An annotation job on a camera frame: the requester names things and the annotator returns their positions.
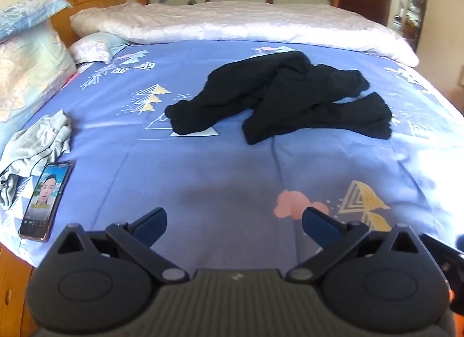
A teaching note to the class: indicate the smartphone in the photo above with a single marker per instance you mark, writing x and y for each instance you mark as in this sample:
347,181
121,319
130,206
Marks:
42,203

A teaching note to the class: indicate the blue printed bed sheet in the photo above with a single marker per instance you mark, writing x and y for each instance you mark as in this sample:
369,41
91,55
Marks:
217,177

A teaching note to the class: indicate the wooden headboard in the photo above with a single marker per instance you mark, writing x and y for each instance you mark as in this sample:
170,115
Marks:
90,0

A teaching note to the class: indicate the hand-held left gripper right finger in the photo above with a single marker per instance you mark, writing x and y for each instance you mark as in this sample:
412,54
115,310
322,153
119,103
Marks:
319,227

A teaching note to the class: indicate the grey-green crumpled cloth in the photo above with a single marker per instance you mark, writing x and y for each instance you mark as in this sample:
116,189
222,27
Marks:
36,148

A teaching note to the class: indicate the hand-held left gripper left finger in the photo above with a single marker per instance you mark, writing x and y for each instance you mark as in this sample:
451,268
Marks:
152,221

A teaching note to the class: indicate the black pants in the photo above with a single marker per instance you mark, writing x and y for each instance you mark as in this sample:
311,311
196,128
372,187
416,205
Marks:
290,97

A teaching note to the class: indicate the light blue pillow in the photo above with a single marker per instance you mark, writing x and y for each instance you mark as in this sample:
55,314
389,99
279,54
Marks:
25,14

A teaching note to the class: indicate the white quilt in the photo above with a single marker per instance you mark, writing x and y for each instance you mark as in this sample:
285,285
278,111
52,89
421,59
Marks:
235,25

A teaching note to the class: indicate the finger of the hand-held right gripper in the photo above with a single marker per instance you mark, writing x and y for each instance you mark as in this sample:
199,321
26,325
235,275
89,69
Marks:
440,244

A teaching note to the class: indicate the small floral pillow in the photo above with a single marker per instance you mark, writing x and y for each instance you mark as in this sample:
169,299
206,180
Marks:
94,47

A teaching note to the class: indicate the large patterned pillow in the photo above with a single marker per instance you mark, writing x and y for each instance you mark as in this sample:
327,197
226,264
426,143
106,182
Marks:
25,76

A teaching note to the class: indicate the wooden bed side rail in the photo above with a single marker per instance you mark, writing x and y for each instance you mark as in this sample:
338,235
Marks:
12,286

